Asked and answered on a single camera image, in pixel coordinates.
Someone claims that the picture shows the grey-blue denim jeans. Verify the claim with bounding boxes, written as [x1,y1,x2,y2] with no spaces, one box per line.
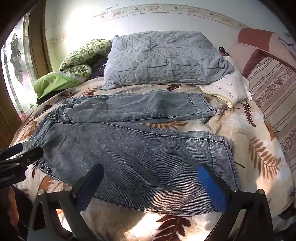
[23,90,240,216]

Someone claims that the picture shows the leaf pattern fleece blanket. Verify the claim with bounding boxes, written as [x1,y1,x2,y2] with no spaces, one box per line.
[10,77,295,240]

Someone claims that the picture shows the green patterned quilt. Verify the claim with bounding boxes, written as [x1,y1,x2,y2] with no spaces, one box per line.
[34,39,112,99]

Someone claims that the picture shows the dark purple cloth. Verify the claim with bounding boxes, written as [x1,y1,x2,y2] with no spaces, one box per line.
[88,55,107,79]

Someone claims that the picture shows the white floral pillow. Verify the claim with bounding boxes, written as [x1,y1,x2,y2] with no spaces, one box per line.
[198,56,252,108]

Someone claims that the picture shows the striped pink sofa cushion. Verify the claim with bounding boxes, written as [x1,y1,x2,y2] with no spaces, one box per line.
[247,57,295,172]

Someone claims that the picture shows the grey quilted pillow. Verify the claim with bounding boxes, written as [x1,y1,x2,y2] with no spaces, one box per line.
[102,31,234,90]

